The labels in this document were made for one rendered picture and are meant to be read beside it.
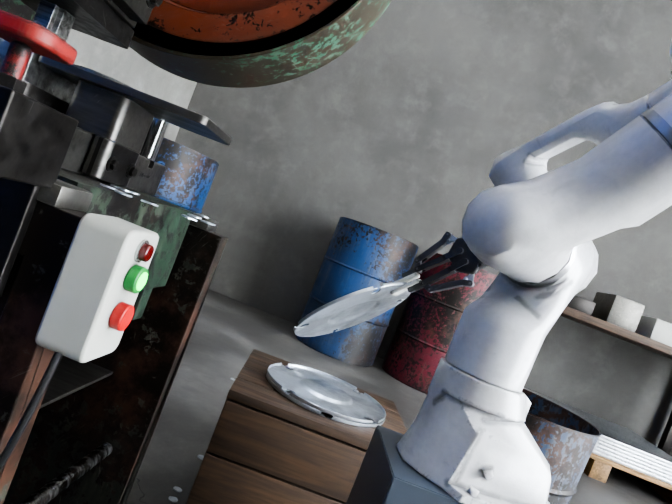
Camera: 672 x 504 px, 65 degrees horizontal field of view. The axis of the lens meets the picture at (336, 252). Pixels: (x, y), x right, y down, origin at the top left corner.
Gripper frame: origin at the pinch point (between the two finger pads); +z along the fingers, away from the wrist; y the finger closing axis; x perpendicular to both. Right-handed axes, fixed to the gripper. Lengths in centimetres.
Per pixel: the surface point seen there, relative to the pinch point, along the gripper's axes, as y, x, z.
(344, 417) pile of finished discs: -22.0, 8.5, 20.2
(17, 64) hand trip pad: 10, 86, 3
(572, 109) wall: 140, -299, -101
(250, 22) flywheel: 58, 29, 3
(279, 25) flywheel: 55, 26, -2
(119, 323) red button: -9, 73, 11
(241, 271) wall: 118, -227, 170
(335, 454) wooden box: -28.1, 12.7, 22.7
